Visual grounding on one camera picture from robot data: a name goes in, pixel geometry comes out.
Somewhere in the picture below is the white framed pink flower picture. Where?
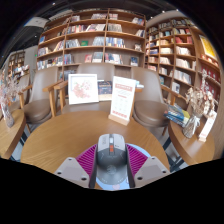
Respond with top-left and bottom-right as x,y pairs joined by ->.
67,73 -> 100,106

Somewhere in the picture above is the white and red sign stand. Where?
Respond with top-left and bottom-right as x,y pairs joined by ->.
108,75 -> 137,127

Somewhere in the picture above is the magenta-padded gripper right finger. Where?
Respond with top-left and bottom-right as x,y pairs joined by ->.
125,143 -> 172,188

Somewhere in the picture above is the small white table sign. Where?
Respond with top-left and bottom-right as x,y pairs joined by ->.
198,111 -> 218,143

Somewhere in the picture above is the grey computer mouse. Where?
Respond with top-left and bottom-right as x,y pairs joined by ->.
95,133 -> 129,186

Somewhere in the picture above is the glass vase with dried flowers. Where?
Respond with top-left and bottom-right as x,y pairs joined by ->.
182,69 -> 217,139

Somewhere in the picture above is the glass vase with pink flowers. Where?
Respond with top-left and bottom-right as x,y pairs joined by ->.
0,68 -> 23,129

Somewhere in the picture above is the tall wooden bookshelf with books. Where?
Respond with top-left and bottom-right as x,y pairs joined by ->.
144,18 -> 224,111

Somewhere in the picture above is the small distant wooden bookshelf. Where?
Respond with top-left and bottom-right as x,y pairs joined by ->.
7,49 -> 28,79

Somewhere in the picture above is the round wooden side table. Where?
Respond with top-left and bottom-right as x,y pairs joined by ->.
0,108 -> 28,160
167,118 -> 216,167

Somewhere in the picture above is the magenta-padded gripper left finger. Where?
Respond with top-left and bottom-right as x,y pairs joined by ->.
54,144 -> 98,189

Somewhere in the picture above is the stack of books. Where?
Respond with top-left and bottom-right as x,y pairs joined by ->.
163,103 -> 192,128

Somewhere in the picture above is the round light blue mouse pad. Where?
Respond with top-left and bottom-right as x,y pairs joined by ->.
79,142 -> 152,192

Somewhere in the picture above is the beige wooden-armed chair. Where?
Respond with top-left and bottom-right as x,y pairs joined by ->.
130,66 -> 188,129
18,66 -> 64,126
53,62 -> 144,114

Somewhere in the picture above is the dark cover book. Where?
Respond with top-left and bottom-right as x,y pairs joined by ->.
97,80 -> 113,102

